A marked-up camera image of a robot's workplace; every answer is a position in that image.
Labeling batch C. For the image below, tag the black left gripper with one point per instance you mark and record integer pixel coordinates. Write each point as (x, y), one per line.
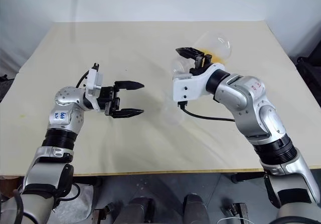
(107, 99)

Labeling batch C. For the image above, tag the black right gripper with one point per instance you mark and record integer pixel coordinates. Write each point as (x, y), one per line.
(200, 68)

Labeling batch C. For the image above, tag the clear plastic cup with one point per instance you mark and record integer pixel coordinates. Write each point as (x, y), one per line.
(218, 48)

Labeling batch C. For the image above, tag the clear plastic funnel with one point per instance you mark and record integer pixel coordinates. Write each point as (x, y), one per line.
(179, 67)

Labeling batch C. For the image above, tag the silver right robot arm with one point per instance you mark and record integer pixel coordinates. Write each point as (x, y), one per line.
(240, 91)

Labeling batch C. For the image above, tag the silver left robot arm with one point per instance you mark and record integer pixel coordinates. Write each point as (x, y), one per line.
(65, 116)

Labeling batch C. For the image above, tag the dark rounded cylinder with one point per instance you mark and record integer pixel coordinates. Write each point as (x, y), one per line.
(196, 209)
(139, 210)

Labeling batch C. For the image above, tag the clear plastic bag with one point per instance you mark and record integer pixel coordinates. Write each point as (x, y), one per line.
(84, 201)

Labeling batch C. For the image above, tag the black equipment case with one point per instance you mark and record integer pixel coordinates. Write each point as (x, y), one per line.
(309, 75)

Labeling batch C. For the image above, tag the black floor equipment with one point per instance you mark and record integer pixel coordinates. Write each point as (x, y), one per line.
(5, 83)

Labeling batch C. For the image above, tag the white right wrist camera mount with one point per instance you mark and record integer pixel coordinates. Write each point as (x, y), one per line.
(190, 86)

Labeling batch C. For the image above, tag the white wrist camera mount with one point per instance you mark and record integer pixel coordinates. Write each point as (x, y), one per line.
(190, 86)
(94, 82)

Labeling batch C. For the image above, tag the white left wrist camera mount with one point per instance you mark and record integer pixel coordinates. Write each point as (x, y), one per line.
(94, 82)

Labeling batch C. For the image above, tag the metal floor bracket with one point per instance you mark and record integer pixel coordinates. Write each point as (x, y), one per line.
(238, 212)
(101, 215)

